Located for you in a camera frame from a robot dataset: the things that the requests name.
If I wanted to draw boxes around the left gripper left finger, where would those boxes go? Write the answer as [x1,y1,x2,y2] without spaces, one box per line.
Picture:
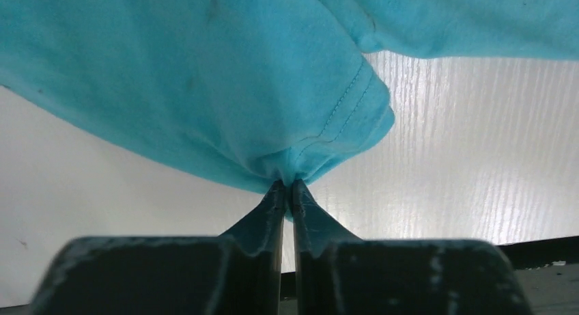
[29,181,286,314]

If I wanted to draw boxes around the cyan t-shirt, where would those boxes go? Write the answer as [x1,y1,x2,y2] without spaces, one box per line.
[1,0,578,193]

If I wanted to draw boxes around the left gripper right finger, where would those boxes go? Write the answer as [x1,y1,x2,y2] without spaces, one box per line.
[291,180,532,314]

